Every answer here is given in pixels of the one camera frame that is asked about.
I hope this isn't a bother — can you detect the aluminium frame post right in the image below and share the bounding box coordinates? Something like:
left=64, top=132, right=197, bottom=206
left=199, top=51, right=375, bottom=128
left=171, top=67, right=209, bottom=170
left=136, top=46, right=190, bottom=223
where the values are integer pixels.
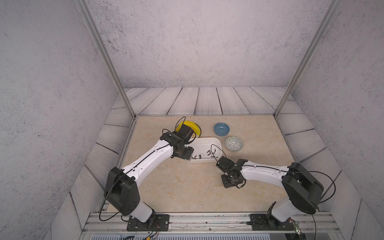
left=274, top=0, right=342, bottom=120

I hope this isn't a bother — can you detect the blue ceramic bowl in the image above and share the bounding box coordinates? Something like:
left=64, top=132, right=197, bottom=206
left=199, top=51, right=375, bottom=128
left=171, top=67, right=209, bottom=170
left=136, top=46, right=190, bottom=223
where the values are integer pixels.
left=214, top=123, right=230, bottom=137

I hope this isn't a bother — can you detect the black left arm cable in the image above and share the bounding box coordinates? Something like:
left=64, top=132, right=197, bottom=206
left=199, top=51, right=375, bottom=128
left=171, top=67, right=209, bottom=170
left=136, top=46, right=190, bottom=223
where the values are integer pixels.
left=161, top=116, right=197, bottom=145

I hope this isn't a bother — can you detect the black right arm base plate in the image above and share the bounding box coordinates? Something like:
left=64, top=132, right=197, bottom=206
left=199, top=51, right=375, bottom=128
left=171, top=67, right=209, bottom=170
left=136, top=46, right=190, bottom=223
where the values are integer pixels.
left=246, top=214, right=296, bottom=231

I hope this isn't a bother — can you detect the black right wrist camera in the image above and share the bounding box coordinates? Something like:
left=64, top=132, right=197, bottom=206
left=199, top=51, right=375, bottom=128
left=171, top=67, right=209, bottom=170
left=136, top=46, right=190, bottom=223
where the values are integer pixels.
left=216, top=157, right=235, bottom=175

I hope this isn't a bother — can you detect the aluminium front rail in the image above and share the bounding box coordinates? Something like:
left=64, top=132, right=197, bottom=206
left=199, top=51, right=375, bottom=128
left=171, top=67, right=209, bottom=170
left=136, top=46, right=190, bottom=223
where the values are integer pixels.
left=82, top=212, right=344, bottom=240

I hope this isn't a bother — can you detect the white plastic storage box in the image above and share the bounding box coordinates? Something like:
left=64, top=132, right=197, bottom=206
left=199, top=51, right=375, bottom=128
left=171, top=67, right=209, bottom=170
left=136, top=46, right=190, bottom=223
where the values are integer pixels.
left=189, top=137, right=223, bottom=163

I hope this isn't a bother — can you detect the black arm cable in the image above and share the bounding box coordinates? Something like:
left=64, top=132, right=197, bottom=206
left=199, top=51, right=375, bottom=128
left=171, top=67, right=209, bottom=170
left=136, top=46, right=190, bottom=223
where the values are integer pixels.
left=299, top=170, right=337, bottom=240
left=161, top=116, right=197, bottom=145

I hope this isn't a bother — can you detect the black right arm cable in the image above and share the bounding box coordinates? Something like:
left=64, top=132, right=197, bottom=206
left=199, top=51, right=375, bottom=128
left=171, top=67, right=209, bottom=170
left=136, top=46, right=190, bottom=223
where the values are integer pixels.
left=299, top=170, right=337, bottom=240

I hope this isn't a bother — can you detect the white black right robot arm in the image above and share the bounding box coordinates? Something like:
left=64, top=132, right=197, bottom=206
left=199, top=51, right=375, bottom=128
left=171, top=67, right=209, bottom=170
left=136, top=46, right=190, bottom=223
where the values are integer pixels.
left=216, top=157, right=324, bottom=223

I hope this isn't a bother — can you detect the aluminium frame post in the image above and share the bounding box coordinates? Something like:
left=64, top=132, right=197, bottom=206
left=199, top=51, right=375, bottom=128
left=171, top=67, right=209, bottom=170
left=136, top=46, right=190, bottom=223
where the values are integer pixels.
left=274, top=0, right=342, bottom=120
left=75, top=0, right=136, bottom=119

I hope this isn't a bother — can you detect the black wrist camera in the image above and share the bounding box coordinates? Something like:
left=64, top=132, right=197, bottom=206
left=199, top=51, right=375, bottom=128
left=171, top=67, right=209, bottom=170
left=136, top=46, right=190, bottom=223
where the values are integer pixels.
left=177, top=124, right=195, bottom=145
left=216, top=157, right=235, bottom=175

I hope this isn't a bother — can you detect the aluminium frame post left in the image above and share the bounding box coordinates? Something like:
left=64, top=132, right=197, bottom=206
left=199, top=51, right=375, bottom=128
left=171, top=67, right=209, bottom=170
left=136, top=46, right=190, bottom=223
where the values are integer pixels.
left=75, top=0, right=136, bottom=119

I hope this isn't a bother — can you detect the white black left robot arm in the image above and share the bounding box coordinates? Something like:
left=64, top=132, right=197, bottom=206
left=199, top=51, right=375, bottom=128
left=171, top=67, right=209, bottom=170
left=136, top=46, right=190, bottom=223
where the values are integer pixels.
left=104, top=129, right=194, bottom=226

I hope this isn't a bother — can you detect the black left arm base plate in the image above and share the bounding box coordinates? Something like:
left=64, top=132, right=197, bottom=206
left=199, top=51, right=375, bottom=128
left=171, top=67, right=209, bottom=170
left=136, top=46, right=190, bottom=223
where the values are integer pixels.
left=127, top=214, right=170, bottom=232

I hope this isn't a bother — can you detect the yellow banana bunch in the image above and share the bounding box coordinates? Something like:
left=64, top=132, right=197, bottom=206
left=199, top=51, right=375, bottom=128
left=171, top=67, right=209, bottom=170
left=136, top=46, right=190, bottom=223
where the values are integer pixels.
left=175, top=120, right=202, bottom=137

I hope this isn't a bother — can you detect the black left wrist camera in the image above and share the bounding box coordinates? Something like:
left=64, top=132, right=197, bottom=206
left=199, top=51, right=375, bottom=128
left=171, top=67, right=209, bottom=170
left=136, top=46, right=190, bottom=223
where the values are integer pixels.
left=177, top=124, right=195, bottom=145

